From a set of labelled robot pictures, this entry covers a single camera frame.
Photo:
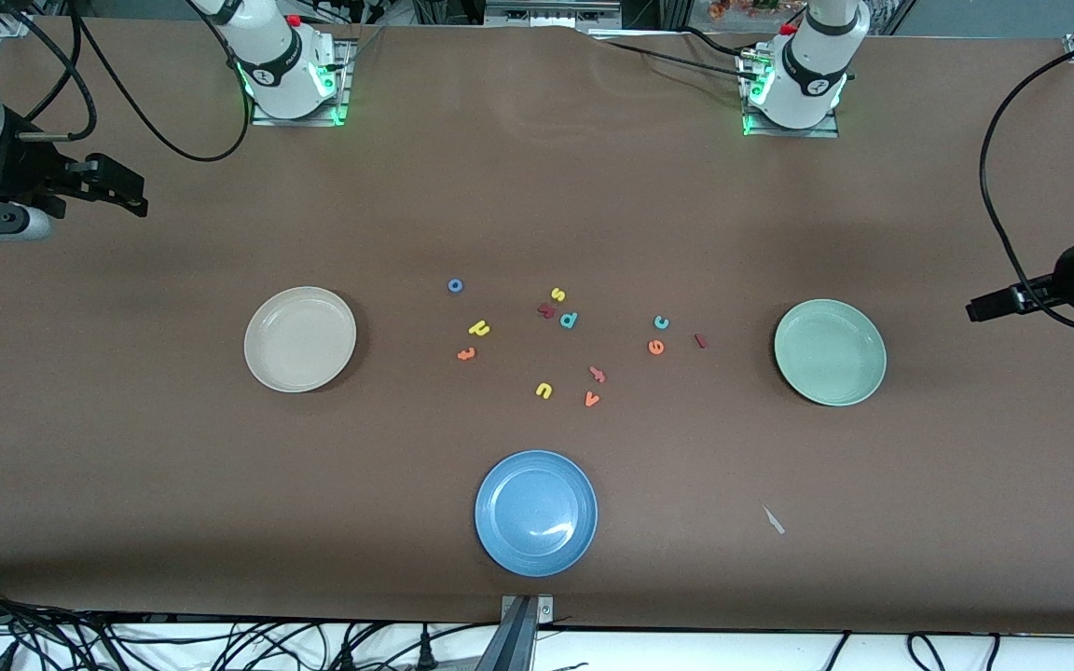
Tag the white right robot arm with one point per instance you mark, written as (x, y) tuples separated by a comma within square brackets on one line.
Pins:
[(281, 56)]

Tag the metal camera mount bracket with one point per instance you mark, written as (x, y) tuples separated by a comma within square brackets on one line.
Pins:
[(526, 615)]

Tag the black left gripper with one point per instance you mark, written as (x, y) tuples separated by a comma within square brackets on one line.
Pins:
[(1071, 272)]

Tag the grey power strip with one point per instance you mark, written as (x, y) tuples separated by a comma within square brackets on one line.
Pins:
[(551, 13)]

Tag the beige brown plate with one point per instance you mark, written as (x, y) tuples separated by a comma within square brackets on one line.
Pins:
[(299, 340)]

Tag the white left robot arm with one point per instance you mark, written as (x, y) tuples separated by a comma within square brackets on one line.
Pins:
[(807, 75)]

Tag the white paper scrap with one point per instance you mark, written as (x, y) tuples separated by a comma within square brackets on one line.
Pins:
[(774, 520)]

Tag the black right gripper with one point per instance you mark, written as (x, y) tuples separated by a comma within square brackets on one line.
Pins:
[(22, 172)]

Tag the green plate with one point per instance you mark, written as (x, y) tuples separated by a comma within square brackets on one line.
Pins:
[(831, 354)]

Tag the blue plate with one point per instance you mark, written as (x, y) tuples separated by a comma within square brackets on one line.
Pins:
[(535, 513)]

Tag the brown table cover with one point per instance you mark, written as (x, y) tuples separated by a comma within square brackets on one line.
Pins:
[(127, 466)]

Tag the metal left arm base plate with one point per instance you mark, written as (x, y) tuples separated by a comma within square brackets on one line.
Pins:
[(831, 126)]

